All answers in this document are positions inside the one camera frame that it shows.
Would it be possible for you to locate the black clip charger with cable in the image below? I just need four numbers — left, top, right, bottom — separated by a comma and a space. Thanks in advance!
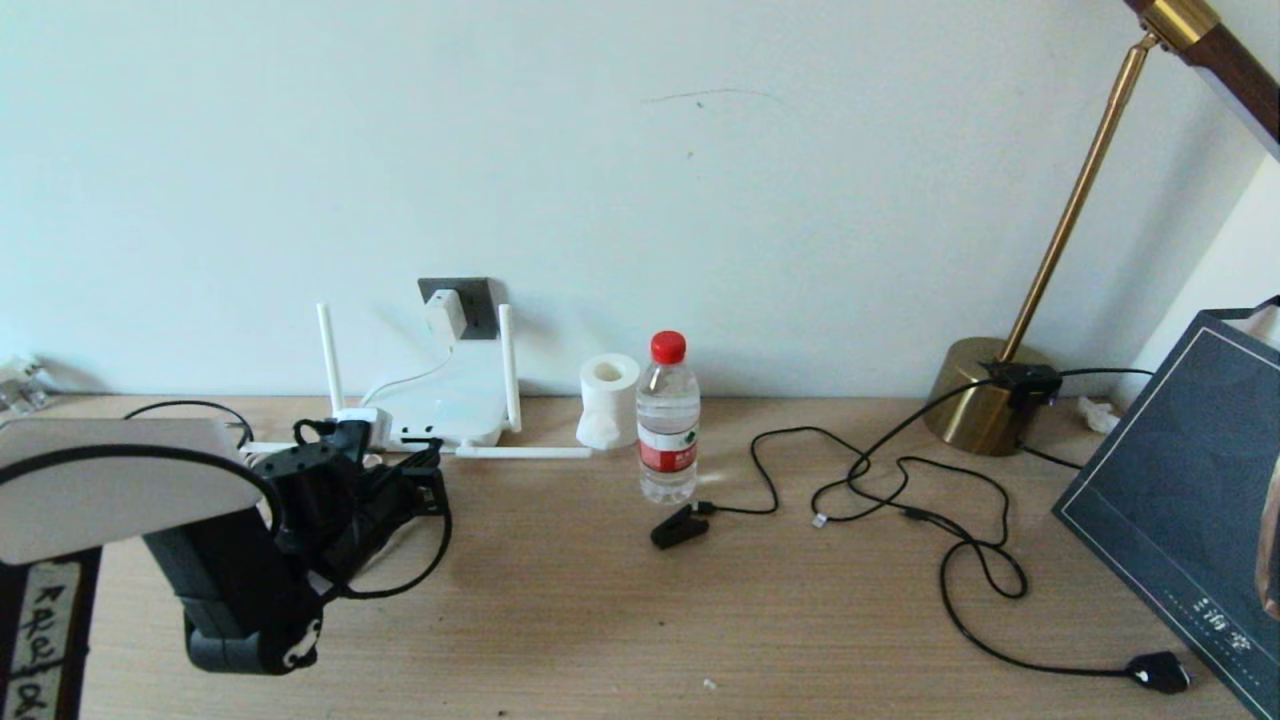
650, 427, 871, 551

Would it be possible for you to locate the grey wall socket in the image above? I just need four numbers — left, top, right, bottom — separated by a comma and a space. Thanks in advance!
417, 278, 500, 342

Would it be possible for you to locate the black cable with silver connector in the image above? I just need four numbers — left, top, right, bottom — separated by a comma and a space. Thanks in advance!
810, 378, 996, 528

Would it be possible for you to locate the black ethernet cable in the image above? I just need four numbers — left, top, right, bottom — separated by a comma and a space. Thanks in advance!
125, 400, 446, 601

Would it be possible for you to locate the black power cord with plug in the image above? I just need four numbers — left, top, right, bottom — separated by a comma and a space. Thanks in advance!
848, 455, 1191, 695

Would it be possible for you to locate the dark teal gift bag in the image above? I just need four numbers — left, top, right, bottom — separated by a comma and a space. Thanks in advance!
1052, 296, 1280, 720

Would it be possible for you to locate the water bottle with red cap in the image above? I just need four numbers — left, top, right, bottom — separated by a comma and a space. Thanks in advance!
636, 331, 701, 504

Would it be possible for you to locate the white router with antennas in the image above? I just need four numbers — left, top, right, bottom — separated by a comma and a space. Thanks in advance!
240, 303, 595, 461

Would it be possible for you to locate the brass desk lamp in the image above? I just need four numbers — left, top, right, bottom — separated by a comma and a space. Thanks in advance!
923, 0, 1280, 458

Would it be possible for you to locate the black inline adapter box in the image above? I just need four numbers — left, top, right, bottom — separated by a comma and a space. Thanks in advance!
982, 362, 1064, 411

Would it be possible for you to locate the clear plastic object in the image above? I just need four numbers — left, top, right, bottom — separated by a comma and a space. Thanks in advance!
0, 355, 49, 414

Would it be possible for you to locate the white toilet paper roll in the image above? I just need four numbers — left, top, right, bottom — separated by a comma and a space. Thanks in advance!
575, 353, 642, 452

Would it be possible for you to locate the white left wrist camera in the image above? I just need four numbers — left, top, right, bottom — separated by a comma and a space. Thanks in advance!
333, 406, 393, 449

